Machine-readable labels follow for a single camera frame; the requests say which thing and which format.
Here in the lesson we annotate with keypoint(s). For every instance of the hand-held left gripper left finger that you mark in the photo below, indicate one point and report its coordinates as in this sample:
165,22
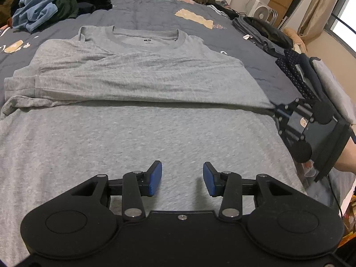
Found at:
155,178

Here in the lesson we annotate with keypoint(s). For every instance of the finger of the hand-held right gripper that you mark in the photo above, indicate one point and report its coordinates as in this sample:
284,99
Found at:
288,108
284,126

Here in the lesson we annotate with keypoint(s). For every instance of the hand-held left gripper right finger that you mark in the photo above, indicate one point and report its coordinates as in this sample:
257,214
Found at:
210,179

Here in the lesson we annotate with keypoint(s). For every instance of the grey t-shirt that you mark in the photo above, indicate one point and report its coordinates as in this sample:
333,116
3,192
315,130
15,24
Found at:
139,89

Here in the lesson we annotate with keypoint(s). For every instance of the light grey folded garment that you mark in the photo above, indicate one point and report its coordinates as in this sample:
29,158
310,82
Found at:
333,89

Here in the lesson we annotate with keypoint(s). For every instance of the grey folded pants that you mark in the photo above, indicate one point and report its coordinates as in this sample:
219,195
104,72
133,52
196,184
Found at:
256,37

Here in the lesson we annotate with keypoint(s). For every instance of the white folding rack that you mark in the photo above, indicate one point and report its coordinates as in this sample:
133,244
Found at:
274,16

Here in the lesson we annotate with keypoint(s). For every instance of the white box fan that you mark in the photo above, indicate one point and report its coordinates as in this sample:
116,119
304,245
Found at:
260,11

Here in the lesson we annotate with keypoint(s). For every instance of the beige curtain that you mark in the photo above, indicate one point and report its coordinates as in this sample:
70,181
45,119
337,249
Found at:
322,8

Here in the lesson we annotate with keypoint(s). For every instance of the window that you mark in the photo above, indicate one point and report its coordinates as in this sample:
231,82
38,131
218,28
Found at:
345,16

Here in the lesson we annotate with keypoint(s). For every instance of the dark patterned crumpled garment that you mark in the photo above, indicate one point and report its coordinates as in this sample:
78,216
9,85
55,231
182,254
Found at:
225,9

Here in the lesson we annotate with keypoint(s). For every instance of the dark green garment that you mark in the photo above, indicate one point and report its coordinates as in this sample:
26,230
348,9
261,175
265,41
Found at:
66,8

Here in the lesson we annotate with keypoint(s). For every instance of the light blue shirt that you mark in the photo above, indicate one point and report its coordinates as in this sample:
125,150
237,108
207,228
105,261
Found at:
33,8

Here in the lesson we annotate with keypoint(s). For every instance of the brown garment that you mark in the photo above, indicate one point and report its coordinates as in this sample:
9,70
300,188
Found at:
7,8

